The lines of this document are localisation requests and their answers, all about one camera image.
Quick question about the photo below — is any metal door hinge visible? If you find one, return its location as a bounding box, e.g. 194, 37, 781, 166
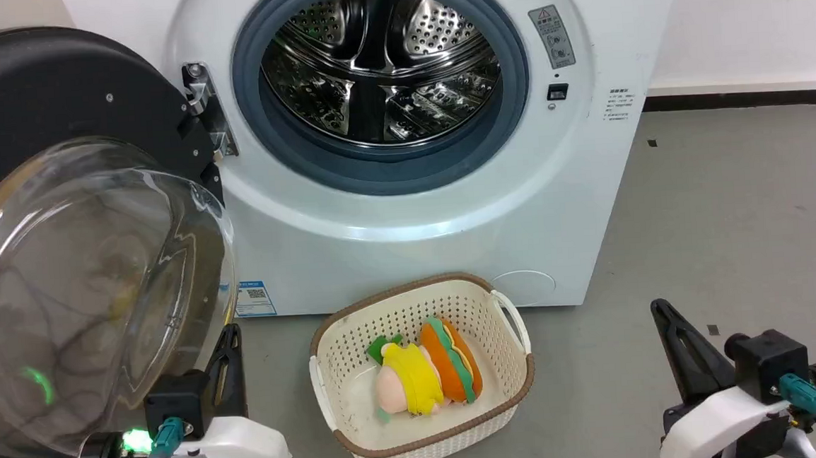
181, 59, 240, 163

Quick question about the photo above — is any black round glass washer door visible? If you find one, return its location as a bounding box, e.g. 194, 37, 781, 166
0, 15, 249, 458

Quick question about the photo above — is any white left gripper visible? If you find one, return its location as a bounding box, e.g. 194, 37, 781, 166
139, 320, 293, 458

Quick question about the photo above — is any blue energy label sticker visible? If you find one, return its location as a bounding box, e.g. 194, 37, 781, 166
233, 279, 278, 319

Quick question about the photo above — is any orange hot dog plush toy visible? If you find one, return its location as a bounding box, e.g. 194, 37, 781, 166
418, 314, 485, 408

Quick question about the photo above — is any pink doll in yellow shirt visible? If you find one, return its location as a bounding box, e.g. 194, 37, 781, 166
365, 331, 453, 425

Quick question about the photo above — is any steel washer drum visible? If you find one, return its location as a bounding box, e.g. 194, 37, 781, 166
257, 0, 507, 153

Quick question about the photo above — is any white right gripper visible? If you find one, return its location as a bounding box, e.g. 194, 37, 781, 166
649, 291, 798, 458

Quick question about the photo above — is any cream plastic laundry basket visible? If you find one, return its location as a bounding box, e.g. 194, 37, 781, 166
303, 268, 542, 458

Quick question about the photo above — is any round white filter cover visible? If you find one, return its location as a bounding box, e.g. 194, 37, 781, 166
490, 268, 559, 309

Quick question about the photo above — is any teal left camera cable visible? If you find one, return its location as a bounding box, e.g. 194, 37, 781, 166
11, 416, 187, 458

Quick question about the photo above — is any white front-load washing machine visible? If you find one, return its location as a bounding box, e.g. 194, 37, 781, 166
59, 0, 706, 337

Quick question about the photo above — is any grey warning sticker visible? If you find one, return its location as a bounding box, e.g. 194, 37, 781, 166
527, 3, 578, 72

